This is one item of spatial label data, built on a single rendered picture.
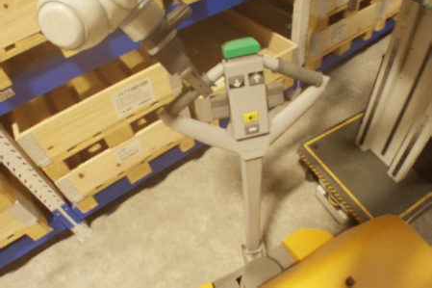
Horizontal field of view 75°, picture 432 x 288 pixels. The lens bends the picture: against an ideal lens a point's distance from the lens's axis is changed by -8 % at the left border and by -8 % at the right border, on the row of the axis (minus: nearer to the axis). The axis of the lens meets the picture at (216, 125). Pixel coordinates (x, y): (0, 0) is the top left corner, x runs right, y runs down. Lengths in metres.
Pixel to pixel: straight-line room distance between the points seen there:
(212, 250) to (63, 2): 1.68
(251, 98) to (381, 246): 0.60
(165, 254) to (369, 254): 1.27
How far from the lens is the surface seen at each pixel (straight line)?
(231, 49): 0.69
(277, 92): 0.76
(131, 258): 2.02
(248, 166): 0.88
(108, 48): 1.44
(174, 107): 0.72
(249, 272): 1.41
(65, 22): 0.45
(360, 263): 1.00
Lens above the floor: 1.80
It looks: 47 degrees down
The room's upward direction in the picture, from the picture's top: 8 degrees counter-clockwise
